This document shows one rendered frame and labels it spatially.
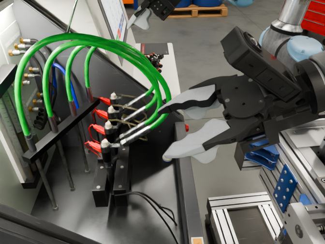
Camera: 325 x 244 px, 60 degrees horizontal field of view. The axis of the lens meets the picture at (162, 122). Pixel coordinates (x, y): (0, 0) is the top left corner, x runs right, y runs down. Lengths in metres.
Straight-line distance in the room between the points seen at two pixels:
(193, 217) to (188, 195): 0.07
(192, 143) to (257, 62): 0.12
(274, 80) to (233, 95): 0.06
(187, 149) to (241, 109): 0.08
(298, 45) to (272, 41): 0.13
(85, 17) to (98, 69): 0.17
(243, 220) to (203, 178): 0.56
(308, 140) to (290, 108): 0.77
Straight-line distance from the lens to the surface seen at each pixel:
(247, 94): 0.38
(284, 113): 0.41
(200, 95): 0.40
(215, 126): 0.36
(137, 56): 0.64
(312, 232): 0.84
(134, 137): 0.76
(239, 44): 0.31
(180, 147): 0.36
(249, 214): 1.80
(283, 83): 0.36
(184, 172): 0.94
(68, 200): 1.06
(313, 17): 4.88
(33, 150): 0.85
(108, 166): 0.85
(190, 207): 0.85
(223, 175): 2.24
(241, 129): 0.35
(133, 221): 0.97
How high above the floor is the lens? 1.64
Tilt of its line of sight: 38 degrees down
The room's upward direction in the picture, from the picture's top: straight up
